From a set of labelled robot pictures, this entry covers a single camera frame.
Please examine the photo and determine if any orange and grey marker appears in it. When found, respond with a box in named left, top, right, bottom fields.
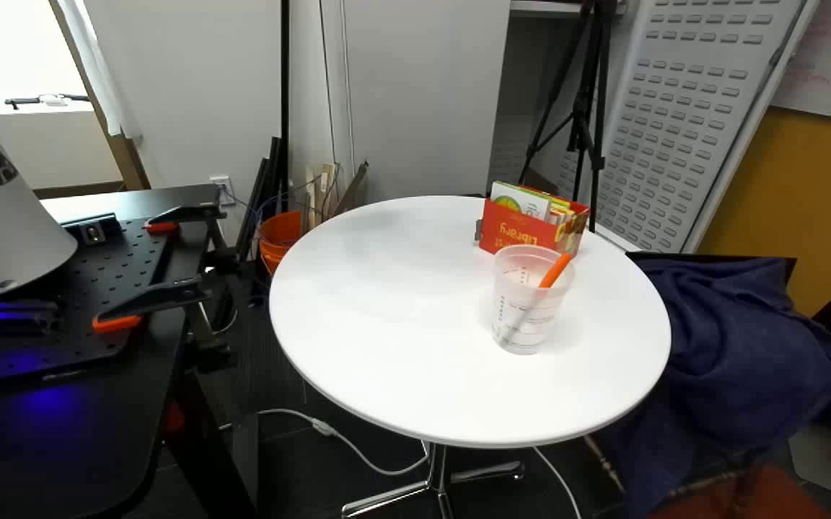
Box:
left=500, top=252, right=576, bottom=350

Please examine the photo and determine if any black perforated breadboard table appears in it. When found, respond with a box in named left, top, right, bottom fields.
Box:
left=0, top=183, right=228, bottom=393

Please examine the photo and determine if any chrome table base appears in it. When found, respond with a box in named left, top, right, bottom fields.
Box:
left=337, top=442, right=531, bottom=519

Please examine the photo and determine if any orange bucket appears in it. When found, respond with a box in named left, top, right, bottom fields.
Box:
left=257, top=210, right=308, bottom=278

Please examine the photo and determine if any black camera tripod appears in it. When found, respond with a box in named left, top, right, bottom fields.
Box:
left=516, top=0, right=622, bottom=203

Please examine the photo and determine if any white louvered panel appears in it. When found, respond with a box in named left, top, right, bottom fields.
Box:
left=553, top=0, right=813, bottom=258

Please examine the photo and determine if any black clamp with orange handle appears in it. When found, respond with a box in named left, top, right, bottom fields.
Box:
left=140, top=200, right=228, bottom=239
left=90, top=274, right=210, bottom=340

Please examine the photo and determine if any bundle of wooden sticks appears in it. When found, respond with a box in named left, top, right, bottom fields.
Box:
left=301, top=160, right=373, bottom=233

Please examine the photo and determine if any white floor cable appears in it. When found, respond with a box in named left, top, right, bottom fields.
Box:
left=257, top=406, right=435, bottom=483

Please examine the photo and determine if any black vertical pole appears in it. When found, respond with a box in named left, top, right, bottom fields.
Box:
left=277, top=0, right=293, bottom=216

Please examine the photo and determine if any dark blue cloth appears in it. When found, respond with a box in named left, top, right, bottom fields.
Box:
left=592, top=252, right=831, bottom=519

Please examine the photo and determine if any white wall outlet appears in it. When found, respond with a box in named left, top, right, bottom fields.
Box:
left=208, top=174, right=236, bottom=207

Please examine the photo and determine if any clear plastic measuring cup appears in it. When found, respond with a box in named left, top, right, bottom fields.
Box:
left=488, top=242, right=576, bottom=359

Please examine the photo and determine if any bright window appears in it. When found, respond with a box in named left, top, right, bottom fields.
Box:
left=0, top=0, right=109, bottom=118

